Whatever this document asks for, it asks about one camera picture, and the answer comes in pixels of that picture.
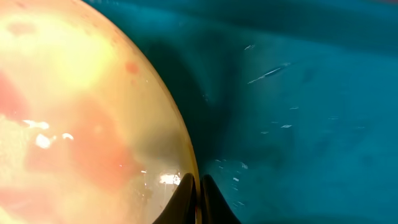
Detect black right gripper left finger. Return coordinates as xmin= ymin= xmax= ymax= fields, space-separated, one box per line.
xmin=153 ymin=173 xmax=197 ymax=224

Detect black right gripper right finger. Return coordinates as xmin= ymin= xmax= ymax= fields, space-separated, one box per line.
xmin=200 ymin=174 xmax=241 ymax=224

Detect yellow-green plate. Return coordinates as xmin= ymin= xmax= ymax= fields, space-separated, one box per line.
xmin=1 ymin=0 xmax=198 ymax=224

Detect teal plastic tray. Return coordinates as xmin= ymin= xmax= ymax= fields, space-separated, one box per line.
xmin=91 ymin=1 xmax=397 ymax=223

